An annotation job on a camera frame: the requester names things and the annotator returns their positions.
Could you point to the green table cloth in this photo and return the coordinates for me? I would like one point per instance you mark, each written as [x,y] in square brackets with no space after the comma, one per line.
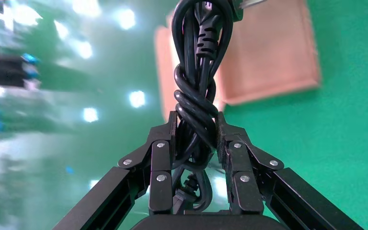
[346,127]

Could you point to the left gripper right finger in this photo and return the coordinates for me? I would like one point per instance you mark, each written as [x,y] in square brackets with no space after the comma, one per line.
[244,171]

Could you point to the open brown cardboard box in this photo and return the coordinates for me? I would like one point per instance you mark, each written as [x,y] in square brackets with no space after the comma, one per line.
[266,63]

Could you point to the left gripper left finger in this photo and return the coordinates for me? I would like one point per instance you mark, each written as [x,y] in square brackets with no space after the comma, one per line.
[160,165]

